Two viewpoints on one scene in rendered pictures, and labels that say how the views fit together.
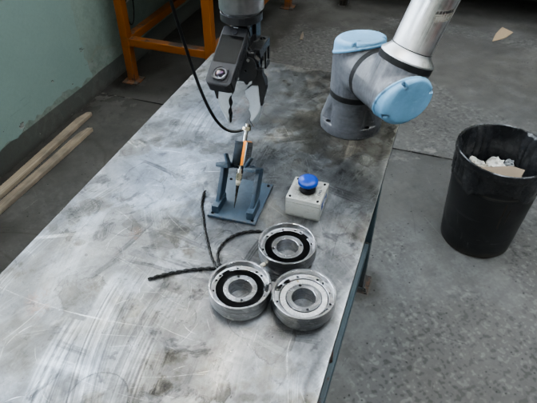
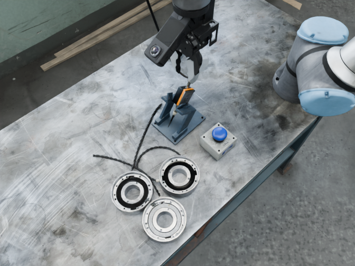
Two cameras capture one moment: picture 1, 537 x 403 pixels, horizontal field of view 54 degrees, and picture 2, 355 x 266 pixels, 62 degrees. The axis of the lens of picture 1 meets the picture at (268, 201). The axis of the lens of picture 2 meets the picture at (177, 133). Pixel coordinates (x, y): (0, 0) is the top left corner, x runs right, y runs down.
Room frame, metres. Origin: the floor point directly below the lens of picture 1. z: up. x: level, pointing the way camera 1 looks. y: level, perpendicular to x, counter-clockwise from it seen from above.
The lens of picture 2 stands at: (0.42, -0.19, 1.54)
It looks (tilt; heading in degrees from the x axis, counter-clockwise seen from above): 60 degrees down; 32
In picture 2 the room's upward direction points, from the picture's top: 3 degrees counter-clockwise
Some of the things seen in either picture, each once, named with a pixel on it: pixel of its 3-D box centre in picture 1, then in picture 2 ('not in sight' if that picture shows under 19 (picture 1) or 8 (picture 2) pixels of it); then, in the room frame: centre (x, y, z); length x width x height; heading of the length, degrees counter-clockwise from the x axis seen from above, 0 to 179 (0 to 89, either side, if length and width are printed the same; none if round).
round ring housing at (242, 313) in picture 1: (240, 291); (132, 193); (0.57, 0.05, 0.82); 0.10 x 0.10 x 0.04
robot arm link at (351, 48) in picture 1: (359, 61); (317, 46); (1.12, -0.21, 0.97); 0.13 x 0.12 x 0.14; 24
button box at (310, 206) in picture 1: (308, 196); (219, 140); (0.81, -0.08, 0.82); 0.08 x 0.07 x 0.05; 161
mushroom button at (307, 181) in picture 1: (308, 188); (218, 136); (0.81, -0.08, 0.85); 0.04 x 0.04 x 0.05
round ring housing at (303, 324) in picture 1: (303, 300); (165, 220); (0.55, -0.06, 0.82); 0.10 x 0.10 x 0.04
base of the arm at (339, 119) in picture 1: (352, 105); (301, 74); (1.12, -0.20, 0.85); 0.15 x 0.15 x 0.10
